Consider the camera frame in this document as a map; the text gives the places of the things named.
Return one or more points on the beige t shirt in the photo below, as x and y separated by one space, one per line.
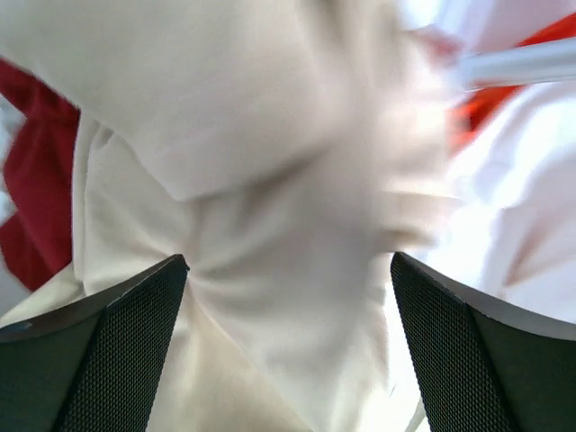
281 147

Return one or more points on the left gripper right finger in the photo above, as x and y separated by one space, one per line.
483 364

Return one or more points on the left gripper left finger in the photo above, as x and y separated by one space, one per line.
93 365

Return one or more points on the white t shirt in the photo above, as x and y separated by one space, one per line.
512 234

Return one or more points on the metal clothes rack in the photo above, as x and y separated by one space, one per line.
546 62

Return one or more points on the orange t shirt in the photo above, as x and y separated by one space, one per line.
476 111

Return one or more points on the dark red t shirt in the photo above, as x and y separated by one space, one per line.
37 240

